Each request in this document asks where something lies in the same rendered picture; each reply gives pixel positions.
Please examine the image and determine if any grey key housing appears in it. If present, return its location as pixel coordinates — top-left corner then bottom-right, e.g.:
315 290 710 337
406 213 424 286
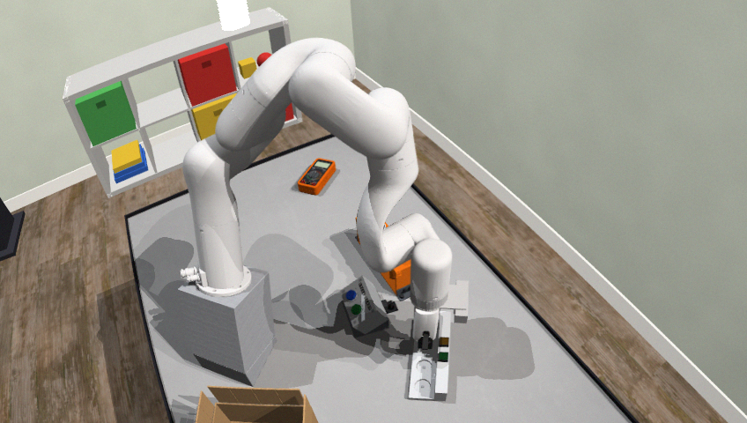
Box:
340 276 398 338

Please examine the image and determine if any orange tube rack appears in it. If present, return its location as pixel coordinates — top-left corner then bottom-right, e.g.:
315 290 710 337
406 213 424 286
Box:
381 261 410 294

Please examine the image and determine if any orange digital multimeter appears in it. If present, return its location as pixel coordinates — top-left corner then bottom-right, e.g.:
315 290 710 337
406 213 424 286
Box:
298 159 336 195

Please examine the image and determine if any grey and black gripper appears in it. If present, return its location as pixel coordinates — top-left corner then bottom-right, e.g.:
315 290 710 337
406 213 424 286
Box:
410 299 440 350

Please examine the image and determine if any black mounting bracket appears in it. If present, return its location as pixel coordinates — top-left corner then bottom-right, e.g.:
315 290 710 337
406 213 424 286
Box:
355 236 410 301

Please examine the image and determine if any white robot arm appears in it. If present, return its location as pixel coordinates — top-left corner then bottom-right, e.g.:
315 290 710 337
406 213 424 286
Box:
181 38 469 323

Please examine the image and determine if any black table edge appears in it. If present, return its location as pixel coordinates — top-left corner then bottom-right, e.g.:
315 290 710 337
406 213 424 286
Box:
124 134 639 423

